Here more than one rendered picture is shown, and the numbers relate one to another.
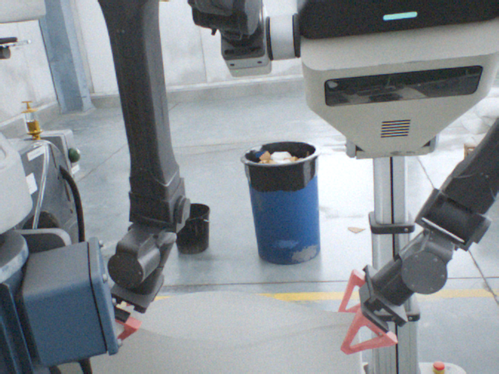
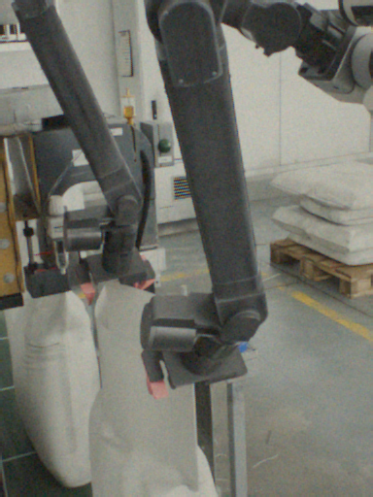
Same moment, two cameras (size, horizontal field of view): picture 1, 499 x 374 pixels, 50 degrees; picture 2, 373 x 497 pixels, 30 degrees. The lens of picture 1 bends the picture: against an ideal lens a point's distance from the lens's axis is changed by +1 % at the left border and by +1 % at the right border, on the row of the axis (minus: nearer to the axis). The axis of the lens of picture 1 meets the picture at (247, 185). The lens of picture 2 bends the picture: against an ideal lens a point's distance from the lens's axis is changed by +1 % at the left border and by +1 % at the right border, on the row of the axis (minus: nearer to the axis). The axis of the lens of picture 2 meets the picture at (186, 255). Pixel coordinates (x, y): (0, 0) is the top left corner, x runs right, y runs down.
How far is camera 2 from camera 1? 0.91 m
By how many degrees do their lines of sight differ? 53
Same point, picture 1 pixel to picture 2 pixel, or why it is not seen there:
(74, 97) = not seen: outside the picture
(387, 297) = (181, 356)
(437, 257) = (151, 314)
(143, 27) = (31, 36)
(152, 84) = (58, 83)
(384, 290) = not seen: hidden behind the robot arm
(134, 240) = (75, 215)
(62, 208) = not seen: hidden behind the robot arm
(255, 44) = (323, 65)
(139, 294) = (104, 270)
